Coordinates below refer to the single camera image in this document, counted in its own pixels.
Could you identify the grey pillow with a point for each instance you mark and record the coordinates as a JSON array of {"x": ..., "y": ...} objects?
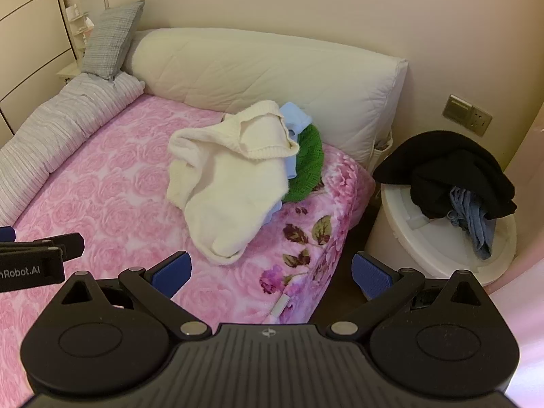
[{"x": 108, "y": 38}]

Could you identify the black garment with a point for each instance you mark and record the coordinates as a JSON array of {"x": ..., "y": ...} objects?
[{"x": 446, "y": 157}]

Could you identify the white laundry bin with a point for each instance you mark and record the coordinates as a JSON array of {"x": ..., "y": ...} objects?
[{"x": 425, "y": 238}]

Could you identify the metal wall socket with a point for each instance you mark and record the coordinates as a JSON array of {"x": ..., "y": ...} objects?
[{"x": 479, "y": 122}]

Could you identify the pink floral blanket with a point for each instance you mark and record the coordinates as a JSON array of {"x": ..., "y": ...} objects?
[{"x": 106, "y": 187}]

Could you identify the grey striped quilt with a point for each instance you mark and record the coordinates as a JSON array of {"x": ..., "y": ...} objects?
[{"x": 63, "y": 119}]

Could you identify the white blanket tag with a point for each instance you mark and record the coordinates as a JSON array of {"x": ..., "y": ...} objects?
[{"x": 278, "y": 308}]

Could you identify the cream knitted sweater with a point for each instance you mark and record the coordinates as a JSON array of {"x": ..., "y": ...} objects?
[{"x": 225, "y": 178}]

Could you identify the cream wardrobe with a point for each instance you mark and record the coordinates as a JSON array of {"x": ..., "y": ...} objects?
[{"x": 29, "y": 29}]

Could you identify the metal wall switch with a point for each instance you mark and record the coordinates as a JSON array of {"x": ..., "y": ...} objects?
[{"x": 456, "y": 107}]

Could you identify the white quilted headboard cushion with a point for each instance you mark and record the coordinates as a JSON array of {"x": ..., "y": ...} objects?
[{"x": 255, "y": 68}]

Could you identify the light blue garment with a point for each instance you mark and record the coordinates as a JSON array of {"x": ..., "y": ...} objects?
[{"x": 295, "y": 117}]

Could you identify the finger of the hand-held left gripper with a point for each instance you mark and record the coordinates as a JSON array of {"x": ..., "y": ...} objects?
[
  {"x": 68, "y": 244},
  {"x": 6, "y": 233}
]

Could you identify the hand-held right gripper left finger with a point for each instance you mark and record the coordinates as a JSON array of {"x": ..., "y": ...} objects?
[{"x": 172, "y": 274}]

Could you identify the green knitted garment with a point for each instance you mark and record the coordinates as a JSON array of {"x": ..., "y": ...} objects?
[{"x": 310, "y": 157}]

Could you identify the blue-grey garment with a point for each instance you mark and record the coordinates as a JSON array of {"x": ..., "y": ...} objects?
[{"x": 474, "y": 216}]

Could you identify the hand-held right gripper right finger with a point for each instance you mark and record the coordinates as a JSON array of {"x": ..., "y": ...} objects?
[{"x": 374, "y": 278}]

